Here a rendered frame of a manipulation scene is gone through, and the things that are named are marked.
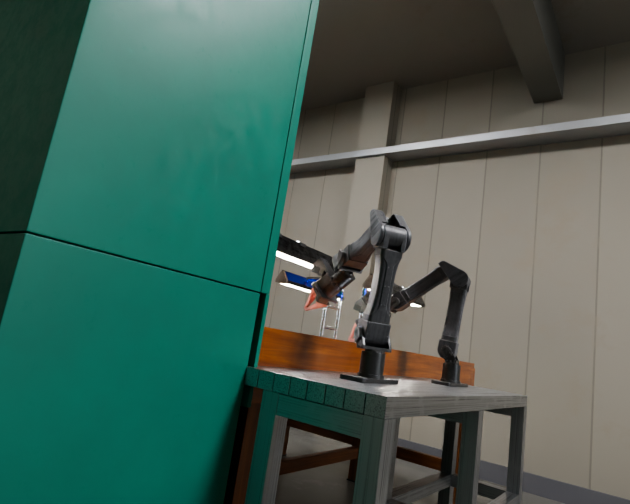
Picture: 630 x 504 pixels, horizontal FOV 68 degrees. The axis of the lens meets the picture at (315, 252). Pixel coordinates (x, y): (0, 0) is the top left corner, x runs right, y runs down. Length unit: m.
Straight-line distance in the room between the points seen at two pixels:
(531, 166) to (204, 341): 3.32
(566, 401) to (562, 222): 1.23
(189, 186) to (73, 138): 0.23
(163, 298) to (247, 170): 0.35
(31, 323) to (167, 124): 0.42
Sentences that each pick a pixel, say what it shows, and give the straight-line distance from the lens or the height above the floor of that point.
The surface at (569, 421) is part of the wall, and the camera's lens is 3.62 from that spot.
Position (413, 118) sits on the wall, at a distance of 4.55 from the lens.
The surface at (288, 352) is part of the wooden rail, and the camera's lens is 1.26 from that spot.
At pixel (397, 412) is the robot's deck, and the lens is 0.94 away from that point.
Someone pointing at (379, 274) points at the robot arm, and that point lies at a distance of 1.23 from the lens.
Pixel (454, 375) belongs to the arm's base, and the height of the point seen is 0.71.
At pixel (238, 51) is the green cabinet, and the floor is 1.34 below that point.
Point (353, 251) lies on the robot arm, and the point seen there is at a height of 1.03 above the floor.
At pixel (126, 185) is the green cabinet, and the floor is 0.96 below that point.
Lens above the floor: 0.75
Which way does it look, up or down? 11 degrees up
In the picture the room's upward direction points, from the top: 9 degrees clockwise
